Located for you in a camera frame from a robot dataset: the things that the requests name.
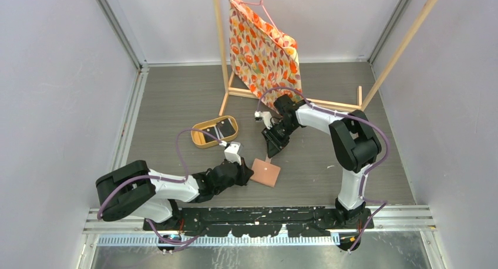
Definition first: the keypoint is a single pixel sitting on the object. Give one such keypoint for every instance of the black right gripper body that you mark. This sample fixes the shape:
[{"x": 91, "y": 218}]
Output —
[{"x": 282, "y": 130}]

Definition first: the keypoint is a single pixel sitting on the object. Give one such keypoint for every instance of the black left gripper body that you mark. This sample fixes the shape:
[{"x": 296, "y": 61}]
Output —
[{"x": 235, "y": 181}]

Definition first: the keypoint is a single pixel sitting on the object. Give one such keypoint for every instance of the pink blue card holder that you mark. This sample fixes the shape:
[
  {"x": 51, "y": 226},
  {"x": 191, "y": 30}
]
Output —
[{"x": 265, "y": 172}]

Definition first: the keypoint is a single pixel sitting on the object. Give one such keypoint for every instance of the yellow oval card tray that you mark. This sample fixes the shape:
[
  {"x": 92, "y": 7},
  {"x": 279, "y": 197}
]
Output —
[{"x": 197, "y": 136}]

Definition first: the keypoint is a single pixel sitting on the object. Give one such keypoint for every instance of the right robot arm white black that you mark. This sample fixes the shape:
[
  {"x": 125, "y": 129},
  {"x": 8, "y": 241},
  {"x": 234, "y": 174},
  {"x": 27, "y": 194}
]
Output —
[{"x": 355, "y": 144}]

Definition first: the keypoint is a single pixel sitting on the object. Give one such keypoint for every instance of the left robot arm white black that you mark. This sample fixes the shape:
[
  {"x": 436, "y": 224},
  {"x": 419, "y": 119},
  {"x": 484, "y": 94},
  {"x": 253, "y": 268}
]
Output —
[{"x": 137, "y": 190}]

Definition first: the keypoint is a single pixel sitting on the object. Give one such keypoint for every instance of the wooden hanging rack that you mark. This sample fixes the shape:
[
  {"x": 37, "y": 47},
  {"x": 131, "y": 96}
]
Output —
[{"x": 363, "y": 102}]

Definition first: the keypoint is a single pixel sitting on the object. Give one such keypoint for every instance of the orange floral fabric bag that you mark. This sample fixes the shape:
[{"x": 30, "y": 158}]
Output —
[{"x": 262, "y": 56}]

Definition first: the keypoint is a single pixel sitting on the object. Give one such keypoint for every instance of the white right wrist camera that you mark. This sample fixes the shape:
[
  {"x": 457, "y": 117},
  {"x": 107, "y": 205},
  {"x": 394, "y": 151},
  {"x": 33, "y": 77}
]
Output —
[{"x": 264, "y": 117}]

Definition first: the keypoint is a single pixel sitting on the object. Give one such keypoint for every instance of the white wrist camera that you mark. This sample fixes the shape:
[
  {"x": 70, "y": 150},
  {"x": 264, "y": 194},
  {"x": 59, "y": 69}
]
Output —
[
  {"x": 264, "y": 117},
  {"x": 232, "y": 151}
]

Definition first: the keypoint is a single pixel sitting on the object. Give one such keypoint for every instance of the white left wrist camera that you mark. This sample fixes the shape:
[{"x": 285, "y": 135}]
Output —
[{"x": 232, "y": 151}]

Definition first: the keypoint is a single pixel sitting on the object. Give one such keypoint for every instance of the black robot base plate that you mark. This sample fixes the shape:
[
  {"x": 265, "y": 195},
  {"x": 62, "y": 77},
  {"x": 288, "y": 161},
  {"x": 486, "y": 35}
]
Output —
[{"x": 314, "y": 221}]

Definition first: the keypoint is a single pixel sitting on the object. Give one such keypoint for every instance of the pink wire hanger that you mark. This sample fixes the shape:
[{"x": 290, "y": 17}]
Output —
[{"x": 261, "y": 4}]

